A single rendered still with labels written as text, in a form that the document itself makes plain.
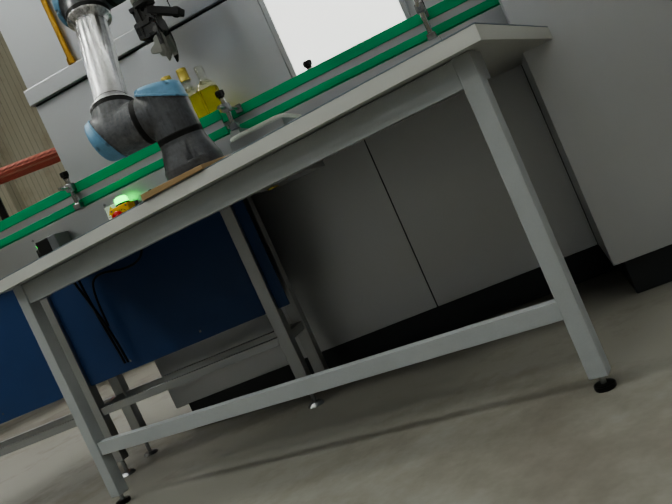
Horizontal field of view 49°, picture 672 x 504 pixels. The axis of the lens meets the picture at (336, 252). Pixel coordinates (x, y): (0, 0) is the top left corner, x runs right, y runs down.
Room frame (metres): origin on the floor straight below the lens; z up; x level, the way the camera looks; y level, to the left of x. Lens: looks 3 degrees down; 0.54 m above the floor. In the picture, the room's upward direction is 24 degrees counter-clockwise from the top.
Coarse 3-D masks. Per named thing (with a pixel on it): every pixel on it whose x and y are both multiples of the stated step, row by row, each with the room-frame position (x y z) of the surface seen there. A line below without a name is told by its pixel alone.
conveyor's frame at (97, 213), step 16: (480, 16) 2.13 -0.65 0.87; (496, 16) 2.12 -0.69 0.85; (448, 32) 2.16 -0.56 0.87; (416, 48) 2.19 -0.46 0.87; (384, 64) 2.22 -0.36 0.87; (352, 80) 2.25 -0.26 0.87; (320, 96) 2.28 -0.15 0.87; (336, 96) 2.26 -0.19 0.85; (288, 112) 2.31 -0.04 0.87; (304, 112) 2.30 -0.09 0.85; (224, 144) 2.27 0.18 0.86; (160, 176) 2.34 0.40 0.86; (128, 192) 2.37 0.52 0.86; (144, 192) 2.36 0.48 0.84; (96, 208) 2.41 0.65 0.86; (112, 208) 2.39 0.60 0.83; (64, 224) 2.45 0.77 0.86; (80, 224) 2.43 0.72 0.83; (96, 224) 2.42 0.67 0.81; (32, 240) 2.48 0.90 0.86; (0, 256) 2.52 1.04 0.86; (16, 256) 2.51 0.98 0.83; (32, 256) 2.49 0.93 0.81; (0, 272) 2.53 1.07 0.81
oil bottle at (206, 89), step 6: (198, 84) 2.41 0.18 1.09; (204, 84) 2.40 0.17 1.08; (210, 84) 2.40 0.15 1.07; (216, 84) 2.44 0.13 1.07; (198, 90) 2.41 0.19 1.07; (204, 90) 2.41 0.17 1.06; (210, 90) 2.40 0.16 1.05; (216, 90) 2.42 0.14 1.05; (204, 96) 2.41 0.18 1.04; (210, 96) 2.40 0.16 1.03; (204, 102) 2.41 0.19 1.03; (210, 102) 2.41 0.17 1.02; (216, 102) 2.40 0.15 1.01; (210, 108) 2.41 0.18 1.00; (216, 108) 2.40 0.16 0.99
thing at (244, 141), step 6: (276, 120) 2.03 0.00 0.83; (282, 120) 2.03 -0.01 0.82; (288, 120) 2.08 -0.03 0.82; (264, 126) 2.05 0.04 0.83; (270, 126) 2.04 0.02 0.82; (276, 126) 2.04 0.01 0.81; (252, 132) 2.06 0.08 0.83; (258, 132) 2.05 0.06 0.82; (264, 132) 2.05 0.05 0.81; (270, 132) 2.04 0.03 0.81; (240, 138) 2.07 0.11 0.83; (246, 138) 2.06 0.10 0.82; (252, 138) 2.06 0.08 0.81; (258, 138) 2.05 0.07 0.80; (234, 144) 2.07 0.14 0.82; (240, 144) 2.07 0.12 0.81; (246, 144) 2.06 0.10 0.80; (234, 150) 2.08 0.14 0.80
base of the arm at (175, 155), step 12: (180, 132) 1.79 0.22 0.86; (192, 132) 1.80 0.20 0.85; (204, 132) 1.83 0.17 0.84; (168, 144) 1.79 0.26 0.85; (180, 144) 1.78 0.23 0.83; (192, 144) 1.79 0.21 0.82; (204, 144) 1.80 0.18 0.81; (168, 156) 1.80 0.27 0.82; (180, 156) 1.78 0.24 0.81; (192, 156) 1.79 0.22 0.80; (204, 156) 1.78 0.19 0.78; (216, 156) 1.81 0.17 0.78; (168, 168) 1.80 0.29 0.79; (180, 168) 1.78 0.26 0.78; (192, 168) 1.77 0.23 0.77; (168, 180) 1.82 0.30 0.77
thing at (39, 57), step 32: (0, 0) 2.75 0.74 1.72; (32, 0) 2.72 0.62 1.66; (128, 0) 2.63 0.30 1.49; (160, 0) 2.60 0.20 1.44; (192, 0) 2.54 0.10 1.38; (224, 0) 2.54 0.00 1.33; (32, 32) 2.74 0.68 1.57; (64, 32) 2.70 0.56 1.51; (128, 32) 2.62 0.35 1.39; (32, 64) 2.75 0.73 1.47; (64, 64) 2.72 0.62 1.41; (128, 64) 2.65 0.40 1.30; (32, 96) 2.74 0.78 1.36; (64, 96) 2.73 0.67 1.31; (64, 128) 2.75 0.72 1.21; (64, 160) 2.76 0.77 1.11; (96, 160) 2.73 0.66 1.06
